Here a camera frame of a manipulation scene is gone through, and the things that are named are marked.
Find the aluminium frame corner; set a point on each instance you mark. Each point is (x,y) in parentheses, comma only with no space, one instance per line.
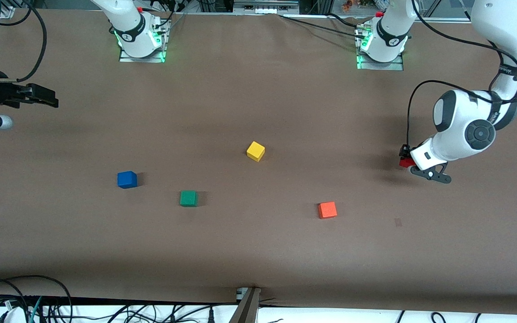
(8,12)

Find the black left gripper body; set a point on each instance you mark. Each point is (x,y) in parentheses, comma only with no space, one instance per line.
(405,150)

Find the aluminium camera pole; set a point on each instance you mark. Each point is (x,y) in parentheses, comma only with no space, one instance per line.
(246,309)

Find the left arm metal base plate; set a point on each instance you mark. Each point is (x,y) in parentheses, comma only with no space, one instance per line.
(379,66)

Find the small metal bracket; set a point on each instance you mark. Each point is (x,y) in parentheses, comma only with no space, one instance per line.
(240,294)

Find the green wooden block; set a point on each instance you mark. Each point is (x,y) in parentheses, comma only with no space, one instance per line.
(188,198)

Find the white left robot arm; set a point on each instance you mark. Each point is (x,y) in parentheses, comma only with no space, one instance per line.
(460,130)

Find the red wooden block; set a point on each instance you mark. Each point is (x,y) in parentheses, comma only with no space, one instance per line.
(405,163)

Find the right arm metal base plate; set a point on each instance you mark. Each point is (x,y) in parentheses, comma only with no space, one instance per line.
(142,59)

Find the orange wooden block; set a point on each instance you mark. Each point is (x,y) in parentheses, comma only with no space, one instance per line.
(327,210)

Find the aluminium rail with sockets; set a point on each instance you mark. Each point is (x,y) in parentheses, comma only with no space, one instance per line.
(265,8)

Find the blue wooden block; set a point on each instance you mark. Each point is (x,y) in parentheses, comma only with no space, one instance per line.
(127,180)

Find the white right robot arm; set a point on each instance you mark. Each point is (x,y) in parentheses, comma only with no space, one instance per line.
(128,27)

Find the brown paper table cover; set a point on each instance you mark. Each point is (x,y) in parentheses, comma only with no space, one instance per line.
(258,251)

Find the yellow wooden block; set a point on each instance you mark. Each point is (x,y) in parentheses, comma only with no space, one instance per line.
(255,151)

